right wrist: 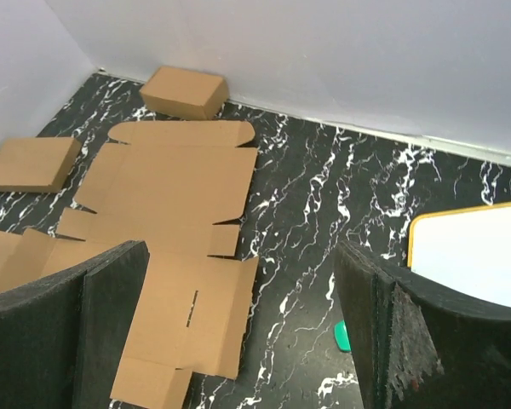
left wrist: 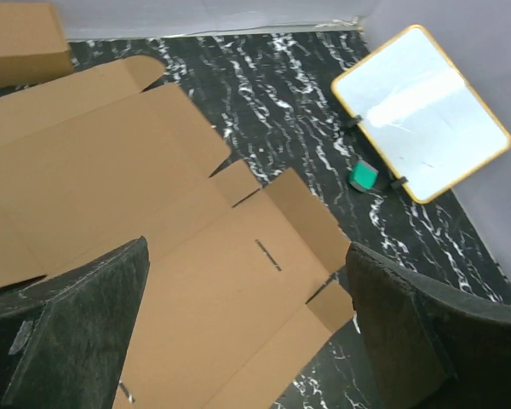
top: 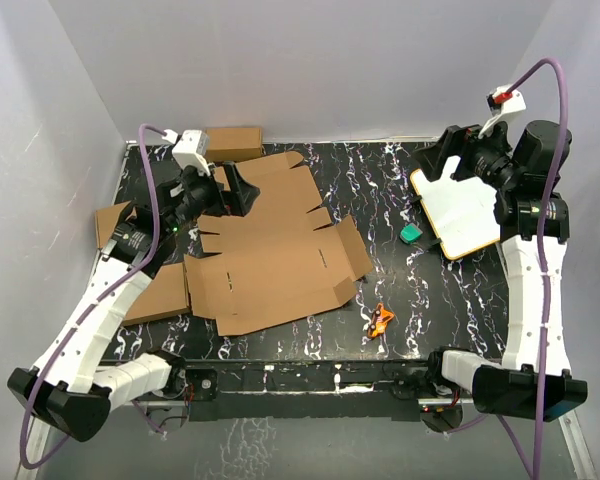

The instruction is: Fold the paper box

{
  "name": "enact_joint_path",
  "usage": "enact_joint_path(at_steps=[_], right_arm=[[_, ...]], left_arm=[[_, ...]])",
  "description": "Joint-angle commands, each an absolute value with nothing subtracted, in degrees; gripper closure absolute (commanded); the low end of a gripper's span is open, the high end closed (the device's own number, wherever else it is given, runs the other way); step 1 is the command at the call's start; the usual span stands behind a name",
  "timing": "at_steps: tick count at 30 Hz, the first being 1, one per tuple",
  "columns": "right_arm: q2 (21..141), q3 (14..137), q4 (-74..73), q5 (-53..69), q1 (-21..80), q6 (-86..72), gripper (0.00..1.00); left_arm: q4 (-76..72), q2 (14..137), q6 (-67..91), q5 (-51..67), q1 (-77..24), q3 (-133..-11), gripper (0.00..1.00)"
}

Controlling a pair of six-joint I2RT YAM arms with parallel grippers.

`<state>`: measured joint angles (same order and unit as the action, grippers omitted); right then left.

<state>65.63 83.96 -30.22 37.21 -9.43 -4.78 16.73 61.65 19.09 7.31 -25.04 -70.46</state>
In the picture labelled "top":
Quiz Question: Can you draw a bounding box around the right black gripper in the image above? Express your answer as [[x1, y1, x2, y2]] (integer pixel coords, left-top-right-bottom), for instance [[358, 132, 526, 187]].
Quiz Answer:
[[413, 115, 522, 192]]

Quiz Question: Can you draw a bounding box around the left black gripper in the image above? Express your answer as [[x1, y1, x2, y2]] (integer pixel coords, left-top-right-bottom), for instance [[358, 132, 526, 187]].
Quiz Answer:
[[165, 160, 258, 233]]

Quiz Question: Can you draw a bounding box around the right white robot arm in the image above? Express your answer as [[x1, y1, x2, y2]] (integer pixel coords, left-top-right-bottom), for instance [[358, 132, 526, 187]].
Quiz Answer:
[[414, 120, 588, 422]]

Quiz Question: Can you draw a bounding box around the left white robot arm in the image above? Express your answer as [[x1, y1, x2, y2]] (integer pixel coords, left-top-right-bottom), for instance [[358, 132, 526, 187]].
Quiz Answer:
[[7, 162, 260, 442]]

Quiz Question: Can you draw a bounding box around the folded cardboard box back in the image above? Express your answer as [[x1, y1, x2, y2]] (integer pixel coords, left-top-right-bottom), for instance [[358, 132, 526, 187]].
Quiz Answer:
[[205, 127, 262, 163]]

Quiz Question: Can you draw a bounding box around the folded cardboard box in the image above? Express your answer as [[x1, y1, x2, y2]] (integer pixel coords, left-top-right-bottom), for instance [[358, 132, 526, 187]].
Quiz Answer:
[[205, 127, 262, 163], [122, 263, 190, 326], [95, 201, 132, 249]]

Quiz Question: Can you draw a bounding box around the folded cardboard box front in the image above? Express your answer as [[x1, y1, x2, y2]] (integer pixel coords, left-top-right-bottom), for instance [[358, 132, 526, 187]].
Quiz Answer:
[[122, 263, 190, 326]]

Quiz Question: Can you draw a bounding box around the folded cardboard box left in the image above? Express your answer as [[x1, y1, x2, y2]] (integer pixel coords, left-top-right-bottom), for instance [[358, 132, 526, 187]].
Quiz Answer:
[[95, 201, 132, 249]]

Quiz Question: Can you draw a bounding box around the white board yellow rim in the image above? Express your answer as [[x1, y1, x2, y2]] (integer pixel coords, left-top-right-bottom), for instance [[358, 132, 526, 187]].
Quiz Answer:
[[410, 169, 500, 261]]

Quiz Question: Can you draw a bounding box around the green eraser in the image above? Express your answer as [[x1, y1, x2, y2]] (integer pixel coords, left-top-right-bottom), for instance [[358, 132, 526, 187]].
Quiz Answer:
[[399, 223, 423, 244]]

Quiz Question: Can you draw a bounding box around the orange toy truck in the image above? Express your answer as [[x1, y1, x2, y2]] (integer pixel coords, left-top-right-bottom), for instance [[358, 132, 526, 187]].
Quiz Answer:
[[366, 302, 395, 339]]

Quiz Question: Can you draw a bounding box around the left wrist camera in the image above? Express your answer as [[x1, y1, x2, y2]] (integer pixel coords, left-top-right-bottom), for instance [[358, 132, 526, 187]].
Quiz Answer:
[[172, 130, 210, 176]]

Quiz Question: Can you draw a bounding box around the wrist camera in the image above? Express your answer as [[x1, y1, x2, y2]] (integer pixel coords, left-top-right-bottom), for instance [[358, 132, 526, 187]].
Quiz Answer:
[[172, 130, 210, 176], [479, 85, 526, 137]]

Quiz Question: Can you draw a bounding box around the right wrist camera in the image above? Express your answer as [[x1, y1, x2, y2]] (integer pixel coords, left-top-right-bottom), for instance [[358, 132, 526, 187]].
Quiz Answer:
[[479, 85, 526, 137]]

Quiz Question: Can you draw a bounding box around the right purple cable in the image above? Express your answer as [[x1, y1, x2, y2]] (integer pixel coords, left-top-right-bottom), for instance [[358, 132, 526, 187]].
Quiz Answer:
[[497, 57, 569, 479]]

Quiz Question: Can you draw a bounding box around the purple cable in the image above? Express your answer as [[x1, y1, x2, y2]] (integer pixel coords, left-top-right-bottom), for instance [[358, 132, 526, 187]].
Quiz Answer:
[[497, 57, 569, 479], [18, 123, 181, 470]]

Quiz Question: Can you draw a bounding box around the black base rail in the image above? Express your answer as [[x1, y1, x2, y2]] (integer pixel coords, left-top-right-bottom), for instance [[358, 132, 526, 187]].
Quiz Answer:
[[144, 359, 481, 431]]

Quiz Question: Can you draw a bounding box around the aluminium frame rail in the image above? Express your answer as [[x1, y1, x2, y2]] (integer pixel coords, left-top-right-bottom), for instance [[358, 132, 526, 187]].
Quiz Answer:
[[559, 411, 598, 480]]

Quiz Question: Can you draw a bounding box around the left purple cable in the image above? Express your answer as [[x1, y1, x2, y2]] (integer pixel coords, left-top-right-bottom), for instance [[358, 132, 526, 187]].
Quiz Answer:
[[18, 123, 181, 470]]

